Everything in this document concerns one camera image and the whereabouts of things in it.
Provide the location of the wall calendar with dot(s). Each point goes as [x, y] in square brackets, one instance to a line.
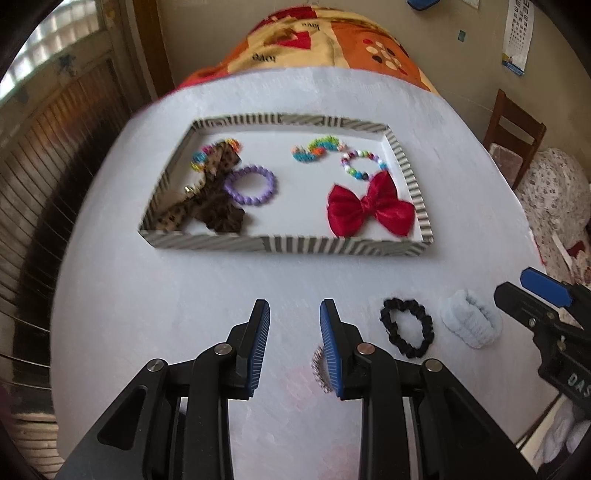
[518, 37]

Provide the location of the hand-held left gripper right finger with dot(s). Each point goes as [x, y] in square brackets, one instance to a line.
[330, 346]

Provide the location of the red satin hair bow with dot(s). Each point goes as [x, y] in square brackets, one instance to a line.
[364, 205]

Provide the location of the pink chair cushion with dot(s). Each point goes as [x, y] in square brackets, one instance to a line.
[505, 159]

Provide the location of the white embossed tablecloth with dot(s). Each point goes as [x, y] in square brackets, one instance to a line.
[184, 300]

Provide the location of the blue wall object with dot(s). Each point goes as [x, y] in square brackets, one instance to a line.
[422, 3]

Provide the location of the window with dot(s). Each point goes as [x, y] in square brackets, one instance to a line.
[51, 41]

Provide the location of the wooden chair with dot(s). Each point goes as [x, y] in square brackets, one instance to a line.
[517, 120]

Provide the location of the black scrunchie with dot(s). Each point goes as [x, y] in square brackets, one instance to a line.
[392, 332]

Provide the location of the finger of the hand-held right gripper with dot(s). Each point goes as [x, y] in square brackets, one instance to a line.
[547, 288]
[519, 302]

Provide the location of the striped shallow box tray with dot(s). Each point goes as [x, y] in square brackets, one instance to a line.
[295, 194]

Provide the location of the floral quilt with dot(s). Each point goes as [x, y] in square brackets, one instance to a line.
[554, 194]

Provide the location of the orange printed blanket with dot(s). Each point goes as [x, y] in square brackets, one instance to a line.
[332, 41]

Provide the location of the brown dotted hair bow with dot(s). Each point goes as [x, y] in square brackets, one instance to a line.
[221, 203]

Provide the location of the dark red cushion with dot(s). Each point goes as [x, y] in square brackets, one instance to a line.
[581, 251]

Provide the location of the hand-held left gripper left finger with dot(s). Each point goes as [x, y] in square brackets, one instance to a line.
[259, 344]

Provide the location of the white fluffy scrunchie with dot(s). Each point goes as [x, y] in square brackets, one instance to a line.
[466, 330]

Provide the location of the wooden slatted door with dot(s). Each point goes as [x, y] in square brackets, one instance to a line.
[60, 161]

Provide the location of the person's right hand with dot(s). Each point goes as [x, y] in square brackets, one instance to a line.
[563, 436]

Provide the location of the rhinestone hair clip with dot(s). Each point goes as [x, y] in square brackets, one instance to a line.
[318, 371]

